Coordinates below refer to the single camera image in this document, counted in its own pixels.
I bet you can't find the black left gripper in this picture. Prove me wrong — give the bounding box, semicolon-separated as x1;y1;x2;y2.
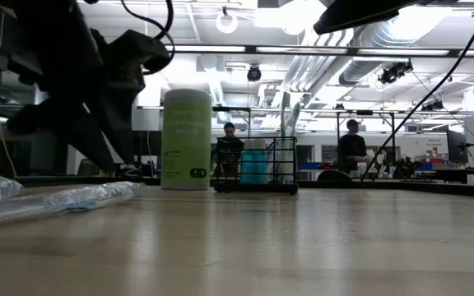
6;53;146;173

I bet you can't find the black overhead light bar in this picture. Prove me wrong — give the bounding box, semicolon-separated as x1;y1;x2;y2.
165;42;474;58

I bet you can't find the clear plastic bag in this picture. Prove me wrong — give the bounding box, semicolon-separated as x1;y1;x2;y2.
0;180;146;229

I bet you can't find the black ceiling camera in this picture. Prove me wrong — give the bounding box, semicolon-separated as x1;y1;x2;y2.
379;60;414;85
421;99;446;112
246;64;263;82

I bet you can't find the white ring light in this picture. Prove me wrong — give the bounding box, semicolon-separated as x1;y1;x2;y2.
215;8;239;35

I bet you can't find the dark office chair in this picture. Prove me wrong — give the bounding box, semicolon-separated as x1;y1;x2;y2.
77;158;103;177

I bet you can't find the black aluminium table frame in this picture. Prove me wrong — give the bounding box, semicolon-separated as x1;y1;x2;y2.
12;175;474;197

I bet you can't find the green disinfecting wipes canister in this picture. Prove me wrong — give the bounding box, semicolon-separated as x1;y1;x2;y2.
161;89;212;191

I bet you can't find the person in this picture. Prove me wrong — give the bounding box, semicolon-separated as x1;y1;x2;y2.
216;122;245;173
337;118;369;173

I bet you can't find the black computer monitor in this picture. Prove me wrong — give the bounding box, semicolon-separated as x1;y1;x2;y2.
446;129;468;164
133;130;163;156

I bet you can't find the black wire basket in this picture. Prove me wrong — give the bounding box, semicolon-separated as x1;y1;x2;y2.
214;136;300;196

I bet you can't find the silver ventilation duct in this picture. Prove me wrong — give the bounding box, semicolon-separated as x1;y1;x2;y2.
337;16;448;86

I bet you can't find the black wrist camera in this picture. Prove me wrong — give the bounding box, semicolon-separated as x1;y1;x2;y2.
105;29;173;76

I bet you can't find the tall black metal frame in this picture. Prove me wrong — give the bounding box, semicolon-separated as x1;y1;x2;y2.
211;105;397;182

